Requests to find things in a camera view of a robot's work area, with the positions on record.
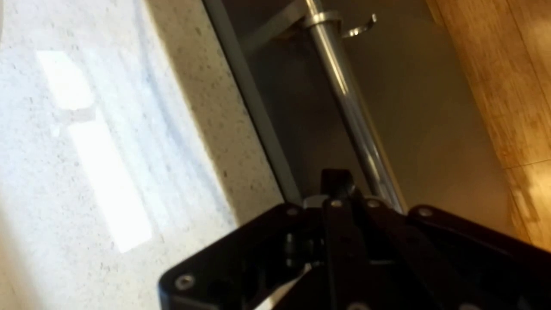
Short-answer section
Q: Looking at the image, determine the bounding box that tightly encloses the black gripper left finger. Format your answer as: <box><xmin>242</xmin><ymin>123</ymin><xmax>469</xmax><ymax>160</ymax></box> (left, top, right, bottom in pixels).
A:
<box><xmin>319</xmin><ymin>167</ymin><xmax>373</xmax><ymax>310</ymax></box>

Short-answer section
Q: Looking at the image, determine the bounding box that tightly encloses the long chrome bar handle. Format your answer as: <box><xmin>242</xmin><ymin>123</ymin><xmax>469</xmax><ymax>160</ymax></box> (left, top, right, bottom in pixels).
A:
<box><xmin>300</xmin><ymin>0</ymin><xmax>409</xmax><ymax>214</ymax></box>

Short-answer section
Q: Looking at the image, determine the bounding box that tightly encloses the dark pull-out drawer front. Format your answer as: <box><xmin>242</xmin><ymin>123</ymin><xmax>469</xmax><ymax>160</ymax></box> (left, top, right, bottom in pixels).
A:
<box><xmin>202</xmin><ymin>0</ymin><xmax>524</xmax><ymax>243</ymax></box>

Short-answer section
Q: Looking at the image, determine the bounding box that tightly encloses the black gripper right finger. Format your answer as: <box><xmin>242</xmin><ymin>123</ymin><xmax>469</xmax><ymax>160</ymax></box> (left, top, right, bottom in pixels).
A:
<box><xmin>361</xmin><ymin>197</ymin><xmax>469</xmax><ymax>310</ymax></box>

